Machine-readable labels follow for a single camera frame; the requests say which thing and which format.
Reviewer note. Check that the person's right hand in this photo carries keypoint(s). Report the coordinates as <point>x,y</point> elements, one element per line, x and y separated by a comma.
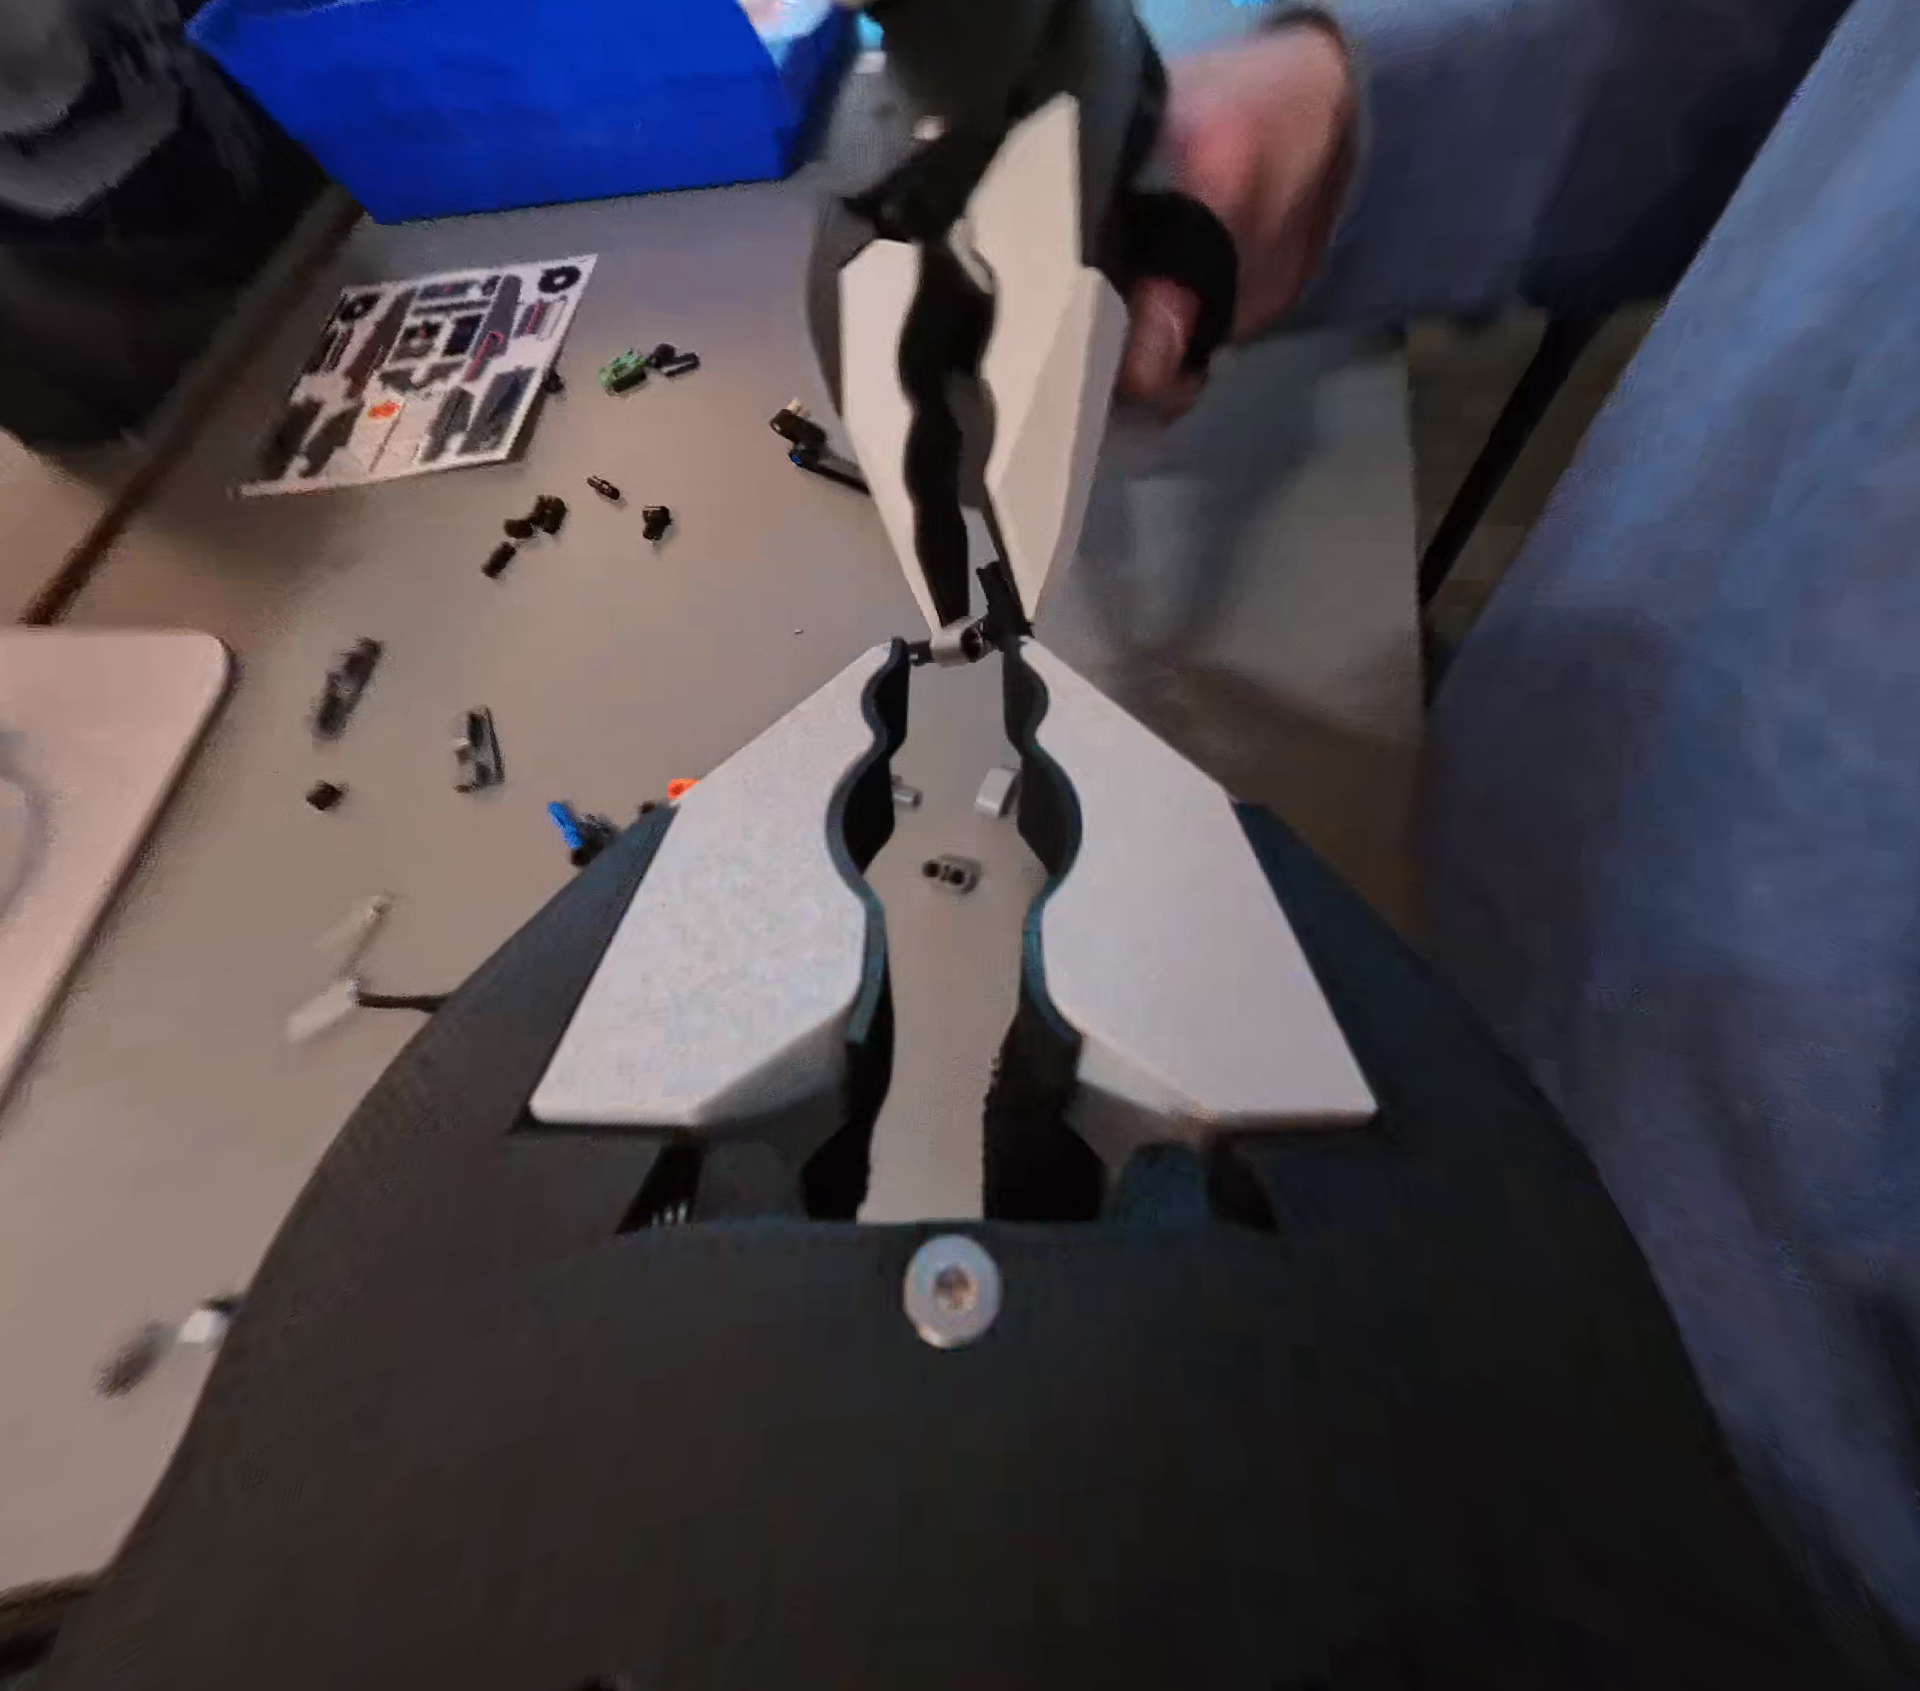
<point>1262,144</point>

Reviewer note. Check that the person's right forearm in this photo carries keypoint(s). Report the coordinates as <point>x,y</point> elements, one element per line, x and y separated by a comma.
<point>1578,69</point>

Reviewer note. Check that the black gear rack blue pins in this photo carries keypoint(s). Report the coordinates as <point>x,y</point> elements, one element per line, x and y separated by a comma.
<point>834,464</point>

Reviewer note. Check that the black table leg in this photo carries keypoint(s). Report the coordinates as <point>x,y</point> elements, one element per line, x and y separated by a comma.
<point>1503,444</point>

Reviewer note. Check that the lego sticker sheet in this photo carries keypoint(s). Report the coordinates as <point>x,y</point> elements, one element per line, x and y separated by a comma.
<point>420,370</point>

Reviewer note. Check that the dark grey connector with hole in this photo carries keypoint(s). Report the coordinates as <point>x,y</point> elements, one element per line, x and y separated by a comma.
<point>151,1350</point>

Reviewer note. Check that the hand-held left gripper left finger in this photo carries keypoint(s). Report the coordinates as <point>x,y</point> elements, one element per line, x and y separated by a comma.
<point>723,956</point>

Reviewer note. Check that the green lego piece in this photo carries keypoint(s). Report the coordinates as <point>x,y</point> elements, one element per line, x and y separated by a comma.
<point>625,367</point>

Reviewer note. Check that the dark grey square lego connector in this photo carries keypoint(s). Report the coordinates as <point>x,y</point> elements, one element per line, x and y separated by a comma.
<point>951,873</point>

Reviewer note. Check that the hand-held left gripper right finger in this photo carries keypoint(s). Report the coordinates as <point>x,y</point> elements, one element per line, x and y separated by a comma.
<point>1185,956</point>

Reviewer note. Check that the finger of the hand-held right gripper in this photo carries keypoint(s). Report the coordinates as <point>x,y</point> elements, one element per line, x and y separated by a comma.
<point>1056,341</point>
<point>876,370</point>

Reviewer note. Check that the blue plastic bin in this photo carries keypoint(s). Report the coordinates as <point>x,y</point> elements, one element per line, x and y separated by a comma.
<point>497,101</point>

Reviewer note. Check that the light grey small lego piece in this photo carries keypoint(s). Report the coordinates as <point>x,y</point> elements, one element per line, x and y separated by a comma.
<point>998,790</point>

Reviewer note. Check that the black lego set box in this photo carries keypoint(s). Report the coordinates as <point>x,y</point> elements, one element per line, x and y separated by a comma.
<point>122,144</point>

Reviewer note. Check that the blue pin with black connector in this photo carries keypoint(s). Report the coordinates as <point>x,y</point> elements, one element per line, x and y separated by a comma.
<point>573,820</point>

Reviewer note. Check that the black connector with tan pin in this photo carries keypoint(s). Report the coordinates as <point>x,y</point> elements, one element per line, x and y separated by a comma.
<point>798,425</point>

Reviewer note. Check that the person's blue sweatshirt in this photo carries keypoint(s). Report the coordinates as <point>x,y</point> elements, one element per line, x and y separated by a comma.
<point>1725,820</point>

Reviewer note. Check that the grey curved lego piece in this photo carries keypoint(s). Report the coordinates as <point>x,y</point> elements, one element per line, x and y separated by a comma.
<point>481,749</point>

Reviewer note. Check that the light grey lego axle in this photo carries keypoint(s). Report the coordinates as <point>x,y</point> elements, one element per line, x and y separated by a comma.
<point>360,927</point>

